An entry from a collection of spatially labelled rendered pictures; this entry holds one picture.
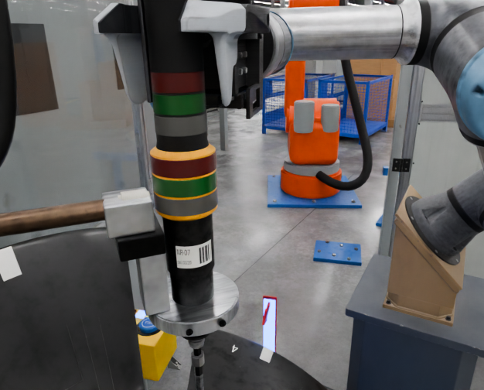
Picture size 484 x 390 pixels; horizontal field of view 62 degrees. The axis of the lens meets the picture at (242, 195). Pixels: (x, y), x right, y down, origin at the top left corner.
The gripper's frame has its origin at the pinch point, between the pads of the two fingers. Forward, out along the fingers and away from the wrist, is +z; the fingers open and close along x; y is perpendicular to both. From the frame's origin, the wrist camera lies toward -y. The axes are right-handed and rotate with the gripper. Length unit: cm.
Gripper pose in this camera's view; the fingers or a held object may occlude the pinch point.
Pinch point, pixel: (148, 11)
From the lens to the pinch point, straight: 23.9
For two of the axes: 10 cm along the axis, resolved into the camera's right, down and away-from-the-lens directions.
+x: -9.7, -0.7, 2.2
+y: 0.1, 9.3, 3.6
